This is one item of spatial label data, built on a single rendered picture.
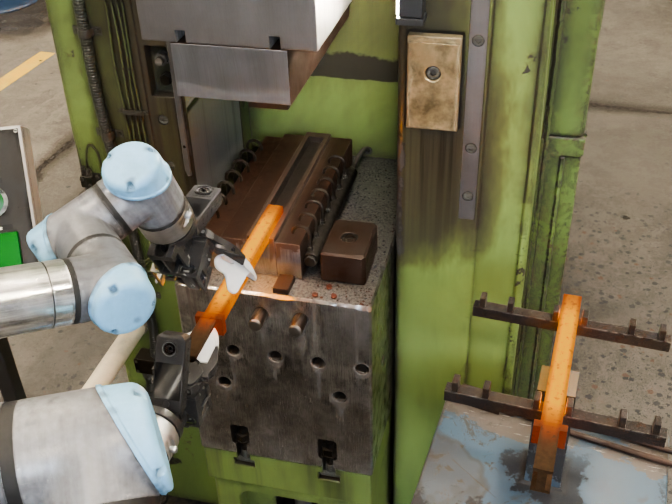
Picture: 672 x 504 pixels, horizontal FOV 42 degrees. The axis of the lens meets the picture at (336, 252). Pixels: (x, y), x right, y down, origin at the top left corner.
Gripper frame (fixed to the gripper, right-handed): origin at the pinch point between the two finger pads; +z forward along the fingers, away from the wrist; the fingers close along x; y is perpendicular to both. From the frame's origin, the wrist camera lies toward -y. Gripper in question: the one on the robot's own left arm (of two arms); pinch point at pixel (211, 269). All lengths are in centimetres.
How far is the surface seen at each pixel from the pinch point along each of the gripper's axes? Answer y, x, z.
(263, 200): -26.9, -3.8, 25.9
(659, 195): -142, 98, 204
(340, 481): 17, 15, 65
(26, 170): -16.3, -40.9, 4.0
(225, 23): -35.0, -2.4, -16.9
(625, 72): -250, 87, 264
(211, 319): 6.7, 0.6, 4.1
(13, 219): -8.0, -42.3, 7.6
